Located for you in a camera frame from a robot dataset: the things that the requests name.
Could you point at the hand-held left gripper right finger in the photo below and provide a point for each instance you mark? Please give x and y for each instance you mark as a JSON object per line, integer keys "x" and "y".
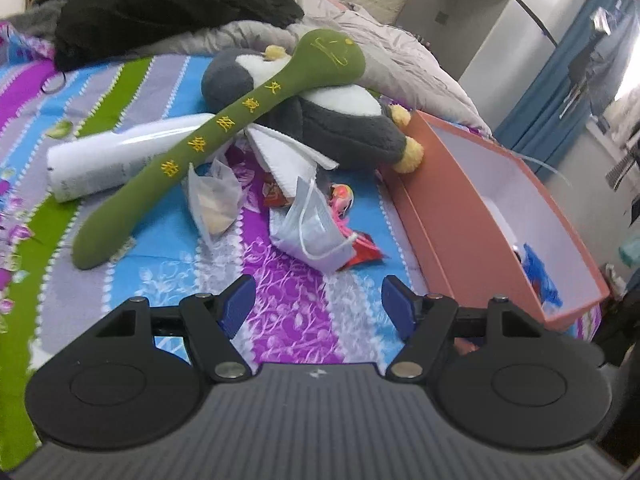
{"x": 398, "y": 306}

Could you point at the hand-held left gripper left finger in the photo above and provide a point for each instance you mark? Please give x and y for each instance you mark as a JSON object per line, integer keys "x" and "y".
{"x": 239, "y": 302}

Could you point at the dark red candy packet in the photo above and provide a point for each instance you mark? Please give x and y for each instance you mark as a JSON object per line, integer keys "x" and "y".
{"x": 362, "y": 254}

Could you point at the orange cardboard box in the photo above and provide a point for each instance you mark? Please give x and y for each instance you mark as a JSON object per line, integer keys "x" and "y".
{"x": 425, "y": 200}

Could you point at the striped floral bedsheet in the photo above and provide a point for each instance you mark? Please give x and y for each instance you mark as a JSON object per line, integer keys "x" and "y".
{"x": 295, "y": 310}

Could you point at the light blue face mask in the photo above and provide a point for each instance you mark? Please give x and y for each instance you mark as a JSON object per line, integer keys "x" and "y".
{"x": 310, "y": 230}

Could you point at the clear plastic snack bag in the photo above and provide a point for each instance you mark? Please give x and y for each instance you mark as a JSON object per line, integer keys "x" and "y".
{"x": 212, "y": 200}

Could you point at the small red candy wrapper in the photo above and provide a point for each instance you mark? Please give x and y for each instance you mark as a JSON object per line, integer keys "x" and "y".
{"x": 275, "y": 194}

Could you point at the pink colourful small toy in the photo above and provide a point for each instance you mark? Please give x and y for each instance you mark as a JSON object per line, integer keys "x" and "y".
{"x": 341, "y": 197}

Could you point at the blue crumpled item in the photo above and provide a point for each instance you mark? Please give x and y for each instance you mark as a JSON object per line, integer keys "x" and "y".
{"x": 542, "y": 270}

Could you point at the white felt cloth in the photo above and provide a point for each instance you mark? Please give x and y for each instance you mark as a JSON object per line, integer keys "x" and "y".
{"x": 285, "y": 160}

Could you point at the green plush stick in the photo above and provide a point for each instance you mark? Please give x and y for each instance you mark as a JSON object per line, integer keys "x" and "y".
{"x": 210, "y": 135}

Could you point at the grey white penguin plush toy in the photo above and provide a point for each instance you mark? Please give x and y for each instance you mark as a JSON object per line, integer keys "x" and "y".
{"x": 350, "y": 130}

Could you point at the white plastic tube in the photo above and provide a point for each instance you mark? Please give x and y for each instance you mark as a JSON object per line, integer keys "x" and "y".
{"x": 100, "y": 160}

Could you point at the dark cloth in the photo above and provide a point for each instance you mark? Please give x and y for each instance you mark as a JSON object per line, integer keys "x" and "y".
{"x": 620, "y": 330}

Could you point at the blue curtain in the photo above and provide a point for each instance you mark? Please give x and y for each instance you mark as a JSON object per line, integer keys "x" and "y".
{"x": 540, "y": 110}

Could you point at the grey duvet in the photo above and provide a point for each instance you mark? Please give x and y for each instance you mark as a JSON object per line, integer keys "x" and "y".
{"x": 410, "y": 60}

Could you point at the black garment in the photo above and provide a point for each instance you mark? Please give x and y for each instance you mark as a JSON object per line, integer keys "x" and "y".
{"x": 175, "y": 5}

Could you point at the hanging grey clothes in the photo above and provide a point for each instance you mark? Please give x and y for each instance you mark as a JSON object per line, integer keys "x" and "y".
{"x": 615, "y": 55}

